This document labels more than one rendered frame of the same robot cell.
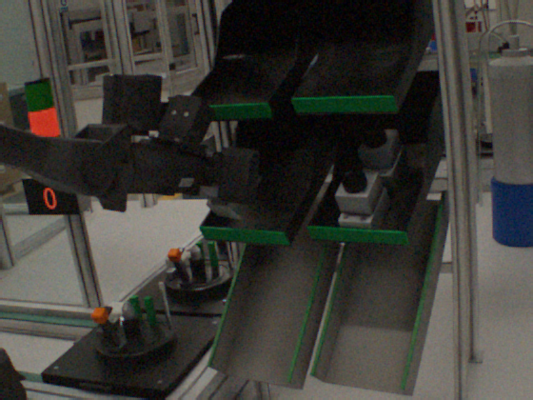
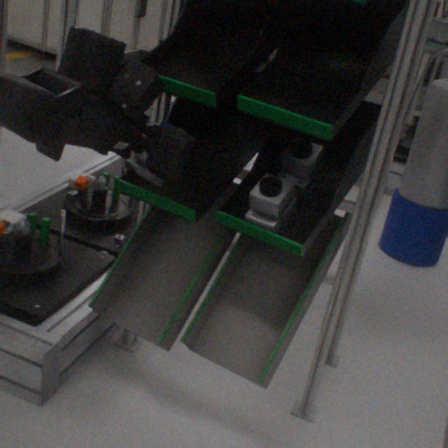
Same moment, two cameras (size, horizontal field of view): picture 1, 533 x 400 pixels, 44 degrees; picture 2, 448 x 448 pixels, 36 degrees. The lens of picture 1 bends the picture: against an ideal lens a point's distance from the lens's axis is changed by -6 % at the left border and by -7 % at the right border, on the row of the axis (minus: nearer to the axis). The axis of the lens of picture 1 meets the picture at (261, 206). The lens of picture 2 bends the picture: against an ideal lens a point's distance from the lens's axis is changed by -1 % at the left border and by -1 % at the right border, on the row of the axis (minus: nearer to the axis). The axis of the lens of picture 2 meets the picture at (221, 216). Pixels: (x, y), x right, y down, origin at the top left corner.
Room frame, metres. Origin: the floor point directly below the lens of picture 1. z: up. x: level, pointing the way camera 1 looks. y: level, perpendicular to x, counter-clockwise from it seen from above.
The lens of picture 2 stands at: (-0.03, 0.04, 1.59)
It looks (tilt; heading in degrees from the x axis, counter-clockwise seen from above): 24 degrees down; 353
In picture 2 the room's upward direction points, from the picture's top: 11 degrees clockwise
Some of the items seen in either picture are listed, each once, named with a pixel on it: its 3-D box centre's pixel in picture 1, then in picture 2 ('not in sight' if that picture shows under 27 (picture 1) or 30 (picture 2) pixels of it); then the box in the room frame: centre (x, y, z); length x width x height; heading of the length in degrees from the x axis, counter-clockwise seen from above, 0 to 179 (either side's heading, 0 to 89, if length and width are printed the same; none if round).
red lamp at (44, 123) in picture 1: (44, 123); not in sight; (1.22, 0.37, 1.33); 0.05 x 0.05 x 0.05
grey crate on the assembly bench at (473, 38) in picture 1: (480, 42); (430, 27); (6.02, -2.13, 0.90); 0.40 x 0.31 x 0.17; 58
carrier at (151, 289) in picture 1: (197, 264); (99, 193); (1.27, 0.14, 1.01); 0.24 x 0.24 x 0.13; 67
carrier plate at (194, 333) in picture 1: (137, 350); (21, 266); (1.04, 0.24, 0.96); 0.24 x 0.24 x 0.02; 67
